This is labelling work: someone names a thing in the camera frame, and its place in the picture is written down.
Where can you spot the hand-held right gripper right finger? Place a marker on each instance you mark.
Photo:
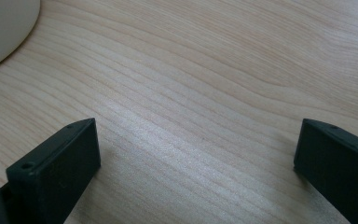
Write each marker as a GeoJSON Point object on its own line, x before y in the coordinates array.
{"type": "Point", "coordinates": [338, 168]}

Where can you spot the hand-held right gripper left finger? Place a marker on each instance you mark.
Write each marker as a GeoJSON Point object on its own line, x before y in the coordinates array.
{"type": "Point", "coordinates": [56, 174]}

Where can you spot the cream round plate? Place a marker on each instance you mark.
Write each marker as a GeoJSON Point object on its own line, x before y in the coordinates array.
{"type": "Point", "coordinates": [3, 28]}

